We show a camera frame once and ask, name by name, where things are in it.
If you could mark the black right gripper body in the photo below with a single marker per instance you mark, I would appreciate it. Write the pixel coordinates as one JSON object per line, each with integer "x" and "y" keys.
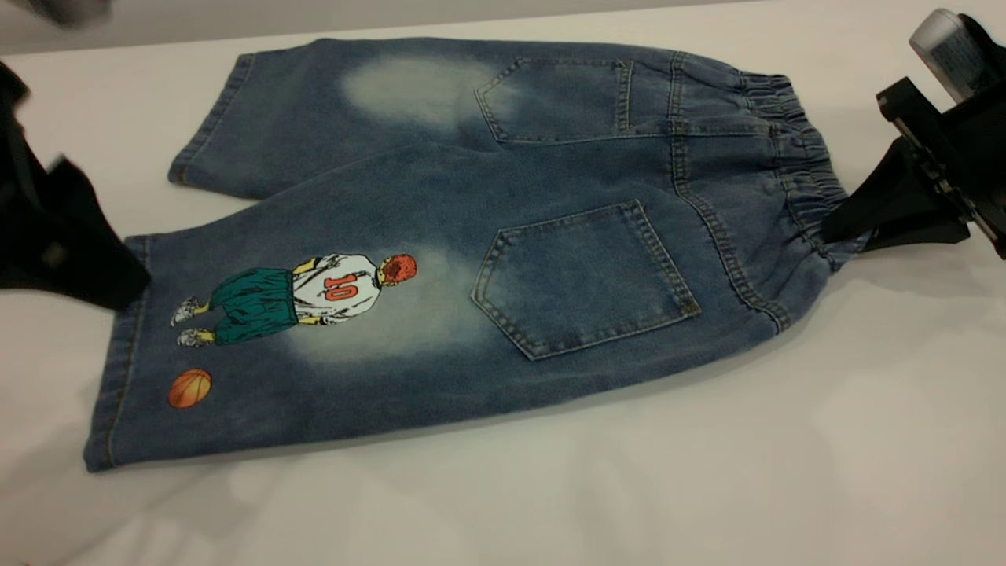
{"x": 974, "y": 157}

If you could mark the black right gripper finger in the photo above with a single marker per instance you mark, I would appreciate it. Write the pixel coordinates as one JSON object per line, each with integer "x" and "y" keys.
{"x": 931, "y": 228}
{"x": 892, "y": 192}

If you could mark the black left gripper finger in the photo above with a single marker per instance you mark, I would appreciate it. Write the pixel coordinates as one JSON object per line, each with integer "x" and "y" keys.
{"x": 86, "y": 251}

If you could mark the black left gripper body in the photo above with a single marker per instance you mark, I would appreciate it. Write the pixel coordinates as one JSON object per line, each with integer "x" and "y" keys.
{"x": 17, "y": 196}

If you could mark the blue denim shorts basketball print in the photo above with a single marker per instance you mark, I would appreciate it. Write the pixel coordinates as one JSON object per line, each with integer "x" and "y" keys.
{"x": 471, "y": 204}

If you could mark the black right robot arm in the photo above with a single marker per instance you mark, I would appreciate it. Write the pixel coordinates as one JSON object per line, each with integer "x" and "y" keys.
{"x": 955, "y": 47}

